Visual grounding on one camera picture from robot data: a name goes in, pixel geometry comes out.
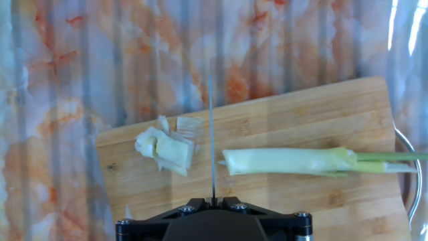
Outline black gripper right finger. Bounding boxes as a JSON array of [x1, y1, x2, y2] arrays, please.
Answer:
[[217, 196, 314, 241]]

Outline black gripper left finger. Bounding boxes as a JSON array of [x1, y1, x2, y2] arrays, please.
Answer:
[[115, 197, 209, 241]]

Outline long scallion stalk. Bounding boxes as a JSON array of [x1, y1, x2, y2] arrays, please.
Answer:
[[219, 146, 428, 178]]

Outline steel kitchen knife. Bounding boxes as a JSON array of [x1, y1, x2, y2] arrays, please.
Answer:
[[207, 75, 217, 206]]

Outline cut white scallion chunk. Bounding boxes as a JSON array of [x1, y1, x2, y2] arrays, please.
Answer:
[[134, 115, 196, 177]]

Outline wooden cutting board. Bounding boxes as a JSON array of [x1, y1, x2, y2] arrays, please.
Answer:
[[96, 76, 413, 241]]

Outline translucent scallion skin piece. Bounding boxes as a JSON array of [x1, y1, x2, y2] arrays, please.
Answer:
[[176, 116, 203, 139]]

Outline round metal rim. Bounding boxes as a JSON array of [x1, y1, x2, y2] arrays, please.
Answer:
[[393, 125, 423, 229]]

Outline orange marble pattern mat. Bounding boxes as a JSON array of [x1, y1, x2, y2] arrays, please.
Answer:
[[0, 0, 428, 241]]

